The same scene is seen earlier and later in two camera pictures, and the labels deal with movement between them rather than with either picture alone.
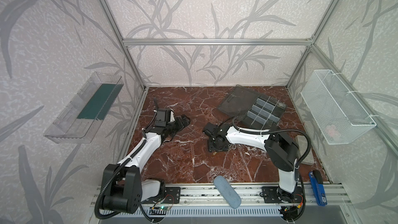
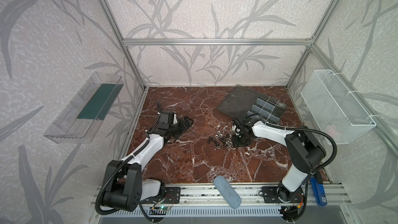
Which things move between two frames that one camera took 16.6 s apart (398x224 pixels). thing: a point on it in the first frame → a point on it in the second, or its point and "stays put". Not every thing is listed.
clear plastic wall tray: x=80 y=120 stays put
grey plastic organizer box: x=252 y=110 stays put
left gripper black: x=178 y=123 stays put
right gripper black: x=210 y=134 → x=238 y=135
